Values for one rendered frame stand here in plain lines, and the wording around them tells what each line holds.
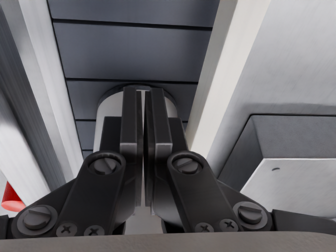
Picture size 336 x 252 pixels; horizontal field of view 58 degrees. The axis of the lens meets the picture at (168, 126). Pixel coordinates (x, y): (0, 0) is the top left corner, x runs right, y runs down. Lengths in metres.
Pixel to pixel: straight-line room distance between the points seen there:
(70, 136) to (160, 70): 0.09
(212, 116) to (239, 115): 0.15
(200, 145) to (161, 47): 0.06
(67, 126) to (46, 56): 0.06
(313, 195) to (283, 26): 0.21
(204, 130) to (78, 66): 0.08
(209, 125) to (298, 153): 0.15
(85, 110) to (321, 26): 0.17
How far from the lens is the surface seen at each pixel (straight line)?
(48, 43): 0.17
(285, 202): 0.38
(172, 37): 0.16
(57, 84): 0.19
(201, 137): 0.17
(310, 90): 0.30
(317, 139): 0.31
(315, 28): 0.25
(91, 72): 0.18
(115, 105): 0.17
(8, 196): 0.40
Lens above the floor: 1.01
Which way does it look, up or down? 36 degrees down
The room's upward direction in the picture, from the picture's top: 176 degrees clockwise
